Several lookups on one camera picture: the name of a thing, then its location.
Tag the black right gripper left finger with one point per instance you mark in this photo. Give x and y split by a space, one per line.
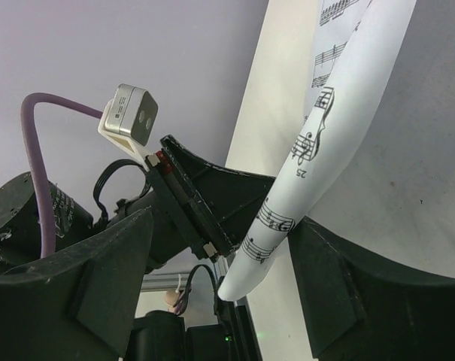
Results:
78 304

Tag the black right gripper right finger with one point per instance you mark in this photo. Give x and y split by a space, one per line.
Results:
359 305

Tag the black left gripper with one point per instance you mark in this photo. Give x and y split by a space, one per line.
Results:
200 206

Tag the sheet music page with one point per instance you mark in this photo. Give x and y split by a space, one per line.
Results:
356 44

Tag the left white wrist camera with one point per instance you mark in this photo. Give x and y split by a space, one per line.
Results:
127 121

